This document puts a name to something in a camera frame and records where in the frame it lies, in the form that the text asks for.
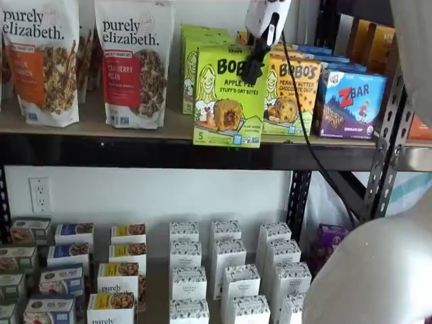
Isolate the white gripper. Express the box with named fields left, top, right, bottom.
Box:
left=244, top=0, right=292, bottom=72

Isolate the green Bobo's apple pie box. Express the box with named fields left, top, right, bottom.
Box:
left=180, top=24, right=231, bottom=38
left=192, top=45, right=271, bottom=149
left=183, top=33, right=237, bottom=115

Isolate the yellow Bobo's peanut butter box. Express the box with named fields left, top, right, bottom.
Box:
left=263, top=55, right=323, bottom=136
left=236, top=31, right=294, bottom=47
left=269, top=43, right=304, bottom=61

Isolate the blue Zbar box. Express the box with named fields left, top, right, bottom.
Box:
left=317, top=55, right=351, bottom=65
left=294, top=43, right=334, bottom=57
left=322, top=61, right=368, bottom=74
left=313, top=69, right=388, bottom=140

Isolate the brown orange box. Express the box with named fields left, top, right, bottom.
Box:
left=347, top=19, right=372, bottom=58
left=366, top=23, right=398, bottom=74

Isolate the black metal shelf rack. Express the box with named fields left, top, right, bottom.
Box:
left=0, top=63, right=414, bottom=246

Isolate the wooden shelf board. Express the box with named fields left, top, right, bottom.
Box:
left=0, top=80, right=379, bottom=148

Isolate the white floral print box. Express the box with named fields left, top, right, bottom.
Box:
left=221, top=264, right=261, bottom=304
left=211, top=238, right=247, bottom=301
left=169, top=240, right=203, bottom=269
left=168, top=298, right=210, bottom=324
left=168, top=221, right=200, bottom=243
left=256, top=221, right=293, bottom=267
left=210, top=220, right=242, bottom=242
left=229, top=294, right=271, bottom=324
left=262, top=239, right=302, bottom=271
left=279, top=292, right=308, bottom=324
left=171, top=266, right=208, bottom=300
left=269, top=262, right=313, bottom=304

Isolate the yellow white granola box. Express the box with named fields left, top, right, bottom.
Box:
left=86, top=291, right=138, bottom=324
left=107, top=242, right=148, bottom=271
left=110, top=223, right=147, bottom=245
left=97, top=262, right=148, bottom=300

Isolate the blue oatmeal box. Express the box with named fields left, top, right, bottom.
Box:
left=54, top=222, right=95, bottom=246
left=46, top=242, right=90, bottom=268
left=22, top=294, right=78, bottom=324
left=38, top=264, right=86, bottom=298

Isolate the green oatmeal box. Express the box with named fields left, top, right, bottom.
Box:
left=9, top=216, right=53, bottom=246
left=0, top=245, right=39, bottom=275
left=0, top=272, right=28, bottom=302
left=0, top=302, right=20, bottom=324

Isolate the granola bag red label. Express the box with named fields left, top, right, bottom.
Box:
left=94, top=0, right=176, bottom=130

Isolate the white plastic bag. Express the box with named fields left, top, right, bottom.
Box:
left=302, top=171, right=355, bottom=237

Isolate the white granola bag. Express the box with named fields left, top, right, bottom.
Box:
left=76, top=25, right=99, bottom=104

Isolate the white teal striped package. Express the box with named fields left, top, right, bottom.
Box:
left=387, top=171, right=432, bottom=217

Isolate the granola bag orange label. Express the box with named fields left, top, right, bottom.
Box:
left=0, top=0, right=81, bottom=128

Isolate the white patterned small boxes group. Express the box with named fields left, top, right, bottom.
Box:
left=6, top=215, right=304, bottom=324

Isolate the black cable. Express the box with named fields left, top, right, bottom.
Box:
left=281, top=32, right=357, bottom=229

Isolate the white wall outlet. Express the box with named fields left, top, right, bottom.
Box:
left=28, top=177, right=53, bottom=213

